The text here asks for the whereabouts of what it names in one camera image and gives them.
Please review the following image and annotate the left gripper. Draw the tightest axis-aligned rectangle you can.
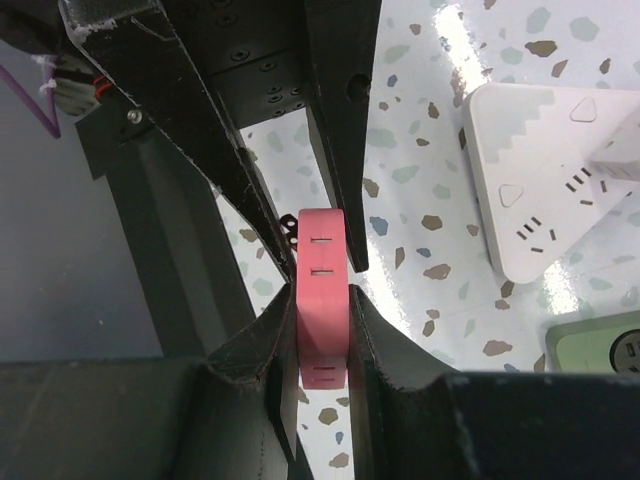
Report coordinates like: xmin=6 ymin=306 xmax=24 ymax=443
xmin=59 ymin=1 xmax=381 ymax=278

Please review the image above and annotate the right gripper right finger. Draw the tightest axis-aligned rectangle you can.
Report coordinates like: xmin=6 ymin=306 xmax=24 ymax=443
xmin=348 ymin=285 xmax=639 ymax=479

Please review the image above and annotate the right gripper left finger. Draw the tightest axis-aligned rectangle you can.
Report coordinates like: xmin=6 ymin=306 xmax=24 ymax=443
xmin=1 ymin=285 xmax=300 ymax=479

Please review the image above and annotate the pink plug adapter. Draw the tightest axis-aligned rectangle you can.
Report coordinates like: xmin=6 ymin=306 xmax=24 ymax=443
xmin=296 ymin=209 xmax=350 ymax=390

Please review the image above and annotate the white triangular power strip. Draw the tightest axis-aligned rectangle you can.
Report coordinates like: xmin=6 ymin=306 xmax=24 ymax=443
xmin=463 ymin=83 xmax=639 ymax=284

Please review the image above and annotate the white plug adapter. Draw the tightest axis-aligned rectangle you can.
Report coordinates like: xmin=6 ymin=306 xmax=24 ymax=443
xmin=589 ymin=109 xmax=640 ymax=182

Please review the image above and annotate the green power strip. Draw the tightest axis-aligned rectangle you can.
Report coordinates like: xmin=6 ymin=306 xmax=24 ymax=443
xmin=545 ymin=310 xmax=639 ymax=375

